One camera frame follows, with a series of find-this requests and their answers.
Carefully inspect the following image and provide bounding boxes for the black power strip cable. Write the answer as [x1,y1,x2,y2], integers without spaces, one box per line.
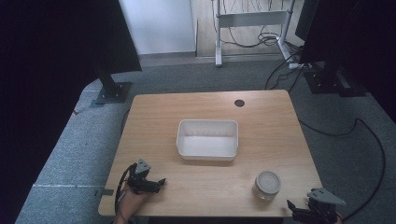
[263,50,304,93]

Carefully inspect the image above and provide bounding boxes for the black curtain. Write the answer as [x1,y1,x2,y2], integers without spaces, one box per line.
[299,0,396,124]
[0,0,143,224]

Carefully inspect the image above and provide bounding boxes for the bundle of black cables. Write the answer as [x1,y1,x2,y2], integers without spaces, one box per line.
[221,0,304,52]

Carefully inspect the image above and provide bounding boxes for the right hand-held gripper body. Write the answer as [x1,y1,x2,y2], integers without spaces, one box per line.
[305,188,347,224]

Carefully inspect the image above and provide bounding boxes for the white plastic bin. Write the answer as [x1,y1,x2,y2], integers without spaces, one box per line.
[176,119,240,161]

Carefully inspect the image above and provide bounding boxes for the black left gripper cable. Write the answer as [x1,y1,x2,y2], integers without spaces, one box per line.
[114,162,138,216]

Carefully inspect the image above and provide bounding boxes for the long black floor cable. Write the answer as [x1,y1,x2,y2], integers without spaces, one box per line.
[298,117,388,222]

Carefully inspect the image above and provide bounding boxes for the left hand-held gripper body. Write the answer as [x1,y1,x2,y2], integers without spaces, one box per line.
[126,159,158,195]

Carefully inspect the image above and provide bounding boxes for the dark monitor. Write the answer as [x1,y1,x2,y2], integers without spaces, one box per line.
[294,0,320,42]

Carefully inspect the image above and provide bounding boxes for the glass jar with grey lid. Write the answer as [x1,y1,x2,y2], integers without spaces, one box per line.
[252,170,282,202]

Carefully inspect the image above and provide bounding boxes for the person's left hand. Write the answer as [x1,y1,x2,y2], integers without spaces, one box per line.
[119,186,151,219]

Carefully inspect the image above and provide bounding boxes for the thin black cable beside table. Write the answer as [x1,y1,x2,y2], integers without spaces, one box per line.
[120,107,132,136]

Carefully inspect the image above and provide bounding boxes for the white metal desk frame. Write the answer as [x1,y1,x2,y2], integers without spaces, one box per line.
[212,0,297,68]

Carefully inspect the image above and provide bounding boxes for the black stand with base plate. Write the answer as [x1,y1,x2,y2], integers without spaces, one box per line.
[92,63,134,105]
[303,60,368,98]

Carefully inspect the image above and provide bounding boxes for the white power strip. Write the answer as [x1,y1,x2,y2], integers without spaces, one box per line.
[288,62,313,70]

